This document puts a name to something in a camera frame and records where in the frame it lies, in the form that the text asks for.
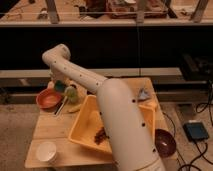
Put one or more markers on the green sponge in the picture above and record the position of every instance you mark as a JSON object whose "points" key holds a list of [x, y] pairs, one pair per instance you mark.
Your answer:
{"points": [[59, 86]]}

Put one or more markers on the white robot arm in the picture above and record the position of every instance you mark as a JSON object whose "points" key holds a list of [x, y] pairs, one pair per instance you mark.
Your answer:
{"points": [[142, 159]]}

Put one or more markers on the red bowl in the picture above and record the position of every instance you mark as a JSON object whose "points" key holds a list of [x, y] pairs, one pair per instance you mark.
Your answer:
{"points": [[48, 98]]}

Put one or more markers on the dark maroon bowl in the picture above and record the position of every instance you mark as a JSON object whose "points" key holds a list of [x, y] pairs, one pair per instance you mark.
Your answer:
{"points": [[165, 143]]}

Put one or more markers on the green plastic bottle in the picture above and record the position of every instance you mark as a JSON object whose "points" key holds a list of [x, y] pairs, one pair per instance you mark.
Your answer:
{"points": [[72, 94]]}

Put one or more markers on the yellow banana toy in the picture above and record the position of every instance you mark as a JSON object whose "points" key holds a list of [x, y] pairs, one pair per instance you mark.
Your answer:
{"points": [[74, 109]]}

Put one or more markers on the grey crumpled cloth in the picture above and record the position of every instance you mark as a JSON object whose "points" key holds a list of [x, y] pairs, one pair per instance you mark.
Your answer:
{"points": [[143, 95]]}

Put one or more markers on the yellow plastic bin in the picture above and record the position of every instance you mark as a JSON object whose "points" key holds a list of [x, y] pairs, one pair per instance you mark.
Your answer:
{"points": [[86, 123]]}

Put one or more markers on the black and white stick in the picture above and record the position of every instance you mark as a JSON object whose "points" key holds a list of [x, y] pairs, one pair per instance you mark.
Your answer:
{"points": [[60, 107]]}

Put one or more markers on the brown crumbly food pile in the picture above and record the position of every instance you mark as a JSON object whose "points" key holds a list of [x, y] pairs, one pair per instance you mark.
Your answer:
{"points": [[100, 136]]}

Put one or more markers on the white paper cup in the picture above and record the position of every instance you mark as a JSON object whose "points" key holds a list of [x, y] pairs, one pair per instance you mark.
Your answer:
{"points": [[46, 152]]}

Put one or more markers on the black foot pedal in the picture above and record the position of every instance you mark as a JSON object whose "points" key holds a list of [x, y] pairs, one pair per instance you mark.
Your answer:
{"points": [[195, 131]]}

